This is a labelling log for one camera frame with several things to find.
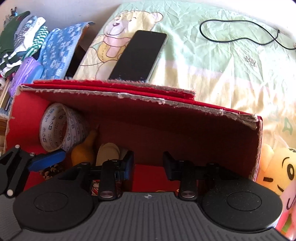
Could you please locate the wooden spoon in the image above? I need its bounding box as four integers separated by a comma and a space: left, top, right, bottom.
96, 143, 120, 166

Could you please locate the orange gourd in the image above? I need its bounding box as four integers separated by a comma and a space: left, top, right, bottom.
71, 130, 97, 166

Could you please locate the printed packing tape roll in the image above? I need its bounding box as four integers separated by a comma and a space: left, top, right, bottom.
40, 103, 86, 152

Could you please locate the small red gift box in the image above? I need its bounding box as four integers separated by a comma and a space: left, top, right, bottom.
132, 164, 180, 194

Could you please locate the large red cardboard box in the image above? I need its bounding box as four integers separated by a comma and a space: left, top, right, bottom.
4, 80, 263, 180

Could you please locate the yellow red plush toy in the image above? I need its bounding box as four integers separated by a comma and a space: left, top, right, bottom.
256, 144, 295, 196

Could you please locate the purple plastic bag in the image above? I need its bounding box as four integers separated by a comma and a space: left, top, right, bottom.
9, 57, 44, 97

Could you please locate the white pink plush toy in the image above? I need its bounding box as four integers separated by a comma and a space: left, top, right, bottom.
276, 180, 295, 240

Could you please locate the black smartphone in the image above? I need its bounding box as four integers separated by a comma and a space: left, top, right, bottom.
109, 30, 167, 83

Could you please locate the blue patterned cloth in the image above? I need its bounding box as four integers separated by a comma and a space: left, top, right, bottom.
38, 22, 94, 80

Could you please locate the pile of folded clothes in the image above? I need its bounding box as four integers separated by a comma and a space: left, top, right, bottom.
1, 8, 49, 78

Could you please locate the black cable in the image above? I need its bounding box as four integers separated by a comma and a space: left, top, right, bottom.
199, 19, 296, 51

